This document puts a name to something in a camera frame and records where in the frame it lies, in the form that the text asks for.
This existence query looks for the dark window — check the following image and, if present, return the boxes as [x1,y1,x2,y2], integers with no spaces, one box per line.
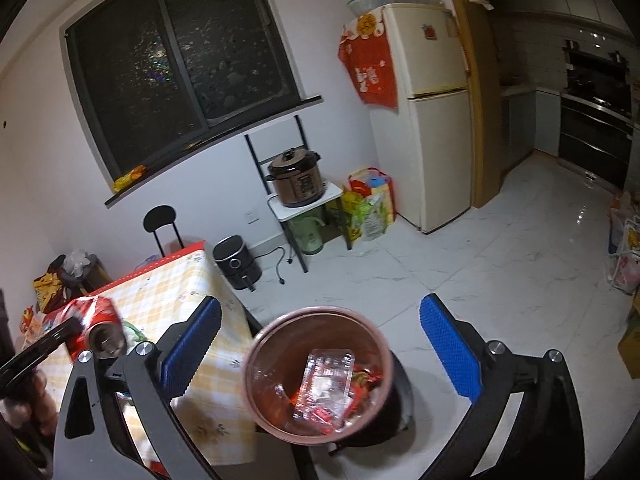
[64,0,308,181]

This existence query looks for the black rack with white shelf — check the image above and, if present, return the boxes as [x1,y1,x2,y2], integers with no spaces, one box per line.
[244,115,352,273]

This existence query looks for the yellow plaid tablecloth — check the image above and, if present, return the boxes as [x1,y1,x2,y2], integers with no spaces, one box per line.
[42,244,257,479]

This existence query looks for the red drink can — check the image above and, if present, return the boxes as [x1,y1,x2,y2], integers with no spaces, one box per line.
[62,296,127,361]

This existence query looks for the brown plastic trash bin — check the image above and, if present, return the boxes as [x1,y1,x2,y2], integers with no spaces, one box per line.
[241,307,394,446]

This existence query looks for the yellow snack bag on sill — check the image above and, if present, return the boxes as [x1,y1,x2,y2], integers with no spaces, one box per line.
[112,165,146,193]

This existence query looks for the yellow snack bags pile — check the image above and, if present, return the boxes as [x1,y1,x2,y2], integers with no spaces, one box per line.
[32,272,68,314]

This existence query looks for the black round-back chair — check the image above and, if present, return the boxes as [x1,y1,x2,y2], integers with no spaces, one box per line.
[142,205,186,257]

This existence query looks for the black built-in oven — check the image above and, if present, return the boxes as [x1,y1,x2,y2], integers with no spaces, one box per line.
[559,39,634,190]

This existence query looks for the black air fryer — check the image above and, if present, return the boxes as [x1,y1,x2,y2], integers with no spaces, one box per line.
[213,235,262,292]

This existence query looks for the white refrigerator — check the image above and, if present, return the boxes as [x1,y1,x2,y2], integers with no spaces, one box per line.
[370,3,473,233]

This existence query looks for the brown pressure cooker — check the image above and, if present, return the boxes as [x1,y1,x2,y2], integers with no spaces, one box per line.
[267,148,324,208]

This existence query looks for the black stool with plastic bag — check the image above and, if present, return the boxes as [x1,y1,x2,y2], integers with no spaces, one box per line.
[48,249,112,297]

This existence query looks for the green electric kettle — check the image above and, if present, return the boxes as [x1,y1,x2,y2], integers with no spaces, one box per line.
[288,216,326,256]

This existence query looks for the clear plastic clamshell box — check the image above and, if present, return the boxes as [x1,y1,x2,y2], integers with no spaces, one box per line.
[294,349,355,434]

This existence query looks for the red cloth on refrigerator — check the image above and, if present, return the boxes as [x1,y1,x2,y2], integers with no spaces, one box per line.
[338,8,398,110]

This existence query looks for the left hand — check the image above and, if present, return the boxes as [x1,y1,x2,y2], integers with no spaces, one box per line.
[2,368,58,438]

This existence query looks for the red food pouch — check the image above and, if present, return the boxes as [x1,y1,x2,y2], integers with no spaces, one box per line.
[290,362,383,434]

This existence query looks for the colourful shopping bag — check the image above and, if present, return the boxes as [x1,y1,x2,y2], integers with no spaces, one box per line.
[341,167,397,242]

